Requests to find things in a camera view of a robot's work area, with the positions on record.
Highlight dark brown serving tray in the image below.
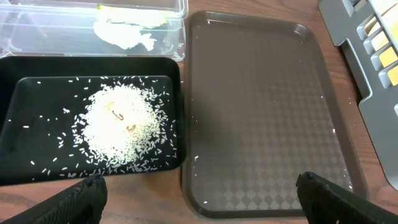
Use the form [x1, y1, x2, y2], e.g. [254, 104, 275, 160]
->
[182, 11, 368, 220]

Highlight yellow plate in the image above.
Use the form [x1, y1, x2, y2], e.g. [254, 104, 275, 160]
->
[366, 0, 397, 86]

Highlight green snack wrapper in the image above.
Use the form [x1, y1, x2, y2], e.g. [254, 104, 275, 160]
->
[97, 4, 173, 29]

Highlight rice food waste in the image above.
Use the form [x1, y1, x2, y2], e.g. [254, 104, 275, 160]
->
[6, 75, 178, 181]

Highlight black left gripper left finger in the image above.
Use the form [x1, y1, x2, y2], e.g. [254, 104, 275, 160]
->
[2, 174, 108, 224]

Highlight black plastic bin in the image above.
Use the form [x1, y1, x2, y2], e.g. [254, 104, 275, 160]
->
[1, 56, 186, 185]

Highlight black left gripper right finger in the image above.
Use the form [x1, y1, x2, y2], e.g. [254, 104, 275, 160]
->
[296, 172, 397, 224]

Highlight clear plastic bin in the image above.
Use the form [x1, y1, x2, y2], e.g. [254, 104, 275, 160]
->
[1, 0, 188, 61]

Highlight grey dishwasher rack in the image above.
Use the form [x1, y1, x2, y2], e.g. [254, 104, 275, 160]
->
[318, 0, 397, 188]

